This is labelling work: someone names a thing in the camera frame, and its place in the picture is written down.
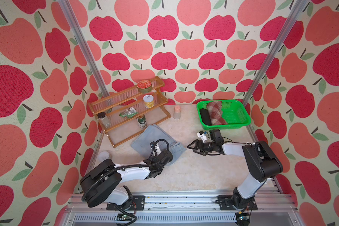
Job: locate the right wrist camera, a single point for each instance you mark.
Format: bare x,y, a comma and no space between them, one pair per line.
203,136

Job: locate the black-cap spice jar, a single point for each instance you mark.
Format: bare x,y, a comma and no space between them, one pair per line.
104,119

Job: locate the left aluminium corner post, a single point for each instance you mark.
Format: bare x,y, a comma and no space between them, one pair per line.
76,29

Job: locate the white small cup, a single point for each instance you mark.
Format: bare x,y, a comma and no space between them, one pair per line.
104,155

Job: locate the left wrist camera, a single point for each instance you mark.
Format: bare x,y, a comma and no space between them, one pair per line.
154,149

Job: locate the red-lid tin can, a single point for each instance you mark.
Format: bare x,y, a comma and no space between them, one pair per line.
144,86

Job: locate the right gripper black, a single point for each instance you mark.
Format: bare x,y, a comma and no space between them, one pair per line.
197,142

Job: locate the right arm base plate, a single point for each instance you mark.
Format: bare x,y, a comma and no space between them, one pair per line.
235,203

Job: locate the right aluminium corner post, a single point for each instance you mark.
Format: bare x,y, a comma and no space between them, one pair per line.
295,12

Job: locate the red plaid skirt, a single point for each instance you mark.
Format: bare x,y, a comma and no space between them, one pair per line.
214,109

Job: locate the light denim skirt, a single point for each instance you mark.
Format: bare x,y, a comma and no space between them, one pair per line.
152,133

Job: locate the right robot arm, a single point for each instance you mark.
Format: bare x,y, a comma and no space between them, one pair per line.
261,163

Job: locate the aluminium corner post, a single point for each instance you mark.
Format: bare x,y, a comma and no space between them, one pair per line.
295,12
76,29

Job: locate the pink-cap clear bottle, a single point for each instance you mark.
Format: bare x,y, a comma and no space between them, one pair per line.
177,112

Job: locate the black skirt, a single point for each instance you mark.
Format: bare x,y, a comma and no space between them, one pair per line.
205,117

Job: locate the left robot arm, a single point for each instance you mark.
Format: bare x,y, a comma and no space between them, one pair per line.
102,184

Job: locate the green snack packet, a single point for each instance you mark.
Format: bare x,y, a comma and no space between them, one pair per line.
128,113

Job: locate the wooden two-tier shelf rack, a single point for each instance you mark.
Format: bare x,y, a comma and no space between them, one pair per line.
122,130

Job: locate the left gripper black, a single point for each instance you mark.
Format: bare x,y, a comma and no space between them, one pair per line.
171,160

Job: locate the green plastic basket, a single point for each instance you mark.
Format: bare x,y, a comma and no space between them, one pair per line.
233,112

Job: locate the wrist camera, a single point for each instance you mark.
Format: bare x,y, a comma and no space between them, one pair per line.
154,149
203,136

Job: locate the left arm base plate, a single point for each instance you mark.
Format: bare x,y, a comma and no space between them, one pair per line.
136,202

